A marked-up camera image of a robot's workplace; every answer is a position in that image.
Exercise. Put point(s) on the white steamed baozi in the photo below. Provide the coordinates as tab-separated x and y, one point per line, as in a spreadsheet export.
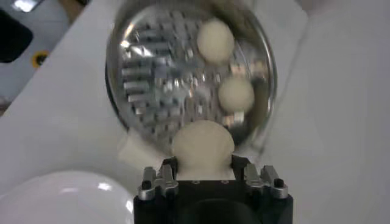
203	146
215	41
236	94

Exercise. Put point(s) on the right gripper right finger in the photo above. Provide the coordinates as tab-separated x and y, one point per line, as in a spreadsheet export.
262	182

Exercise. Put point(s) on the small yellow round cap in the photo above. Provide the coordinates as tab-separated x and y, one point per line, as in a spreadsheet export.
39	58

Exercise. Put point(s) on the stainless steel steamer basket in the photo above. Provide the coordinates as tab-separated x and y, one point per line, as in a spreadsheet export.
158	76

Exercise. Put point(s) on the black rounded object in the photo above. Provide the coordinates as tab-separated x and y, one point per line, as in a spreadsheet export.
13	39

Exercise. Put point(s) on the white round plate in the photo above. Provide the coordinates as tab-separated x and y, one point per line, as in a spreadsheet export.
67	201

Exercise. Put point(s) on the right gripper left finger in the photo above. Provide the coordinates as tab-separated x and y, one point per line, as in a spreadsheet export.
164	182

